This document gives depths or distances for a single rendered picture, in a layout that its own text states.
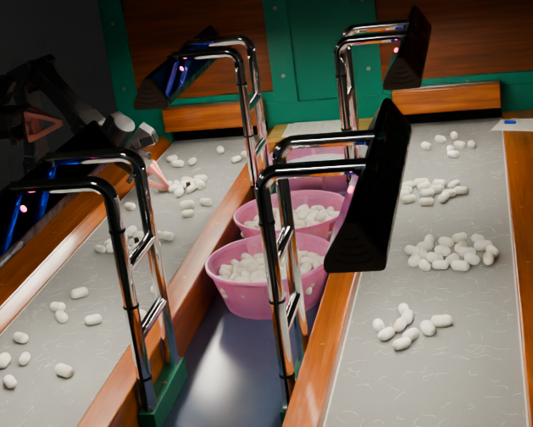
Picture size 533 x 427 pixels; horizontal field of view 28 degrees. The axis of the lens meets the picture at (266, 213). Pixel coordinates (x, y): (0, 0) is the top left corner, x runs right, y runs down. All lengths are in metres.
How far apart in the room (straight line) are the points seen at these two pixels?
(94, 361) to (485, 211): 0.96
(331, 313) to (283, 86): 1.33
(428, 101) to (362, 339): 1.29
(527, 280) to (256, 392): 0.53
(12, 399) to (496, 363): 0.81
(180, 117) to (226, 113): 0.14
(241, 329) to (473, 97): 1.20
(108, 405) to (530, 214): 1.02
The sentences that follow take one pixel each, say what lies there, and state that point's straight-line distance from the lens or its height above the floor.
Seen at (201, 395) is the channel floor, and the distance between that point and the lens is 1.90.
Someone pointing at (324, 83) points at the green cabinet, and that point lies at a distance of 3.12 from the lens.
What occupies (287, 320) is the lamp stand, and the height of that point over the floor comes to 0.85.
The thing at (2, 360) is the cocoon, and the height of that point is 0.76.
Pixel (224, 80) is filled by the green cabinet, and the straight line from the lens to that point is 3.18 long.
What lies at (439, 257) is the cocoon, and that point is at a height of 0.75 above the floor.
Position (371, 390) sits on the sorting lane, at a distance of 1.71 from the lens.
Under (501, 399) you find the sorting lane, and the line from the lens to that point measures 1.67.
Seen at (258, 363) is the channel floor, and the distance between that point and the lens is 1.97.
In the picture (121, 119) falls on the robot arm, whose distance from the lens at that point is 2.73.
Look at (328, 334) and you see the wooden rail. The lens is 1.84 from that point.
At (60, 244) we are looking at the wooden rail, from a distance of 2.48.
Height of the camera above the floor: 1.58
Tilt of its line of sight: 19 degrees down
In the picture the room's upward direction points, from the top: 8 degrees counter-clockwise
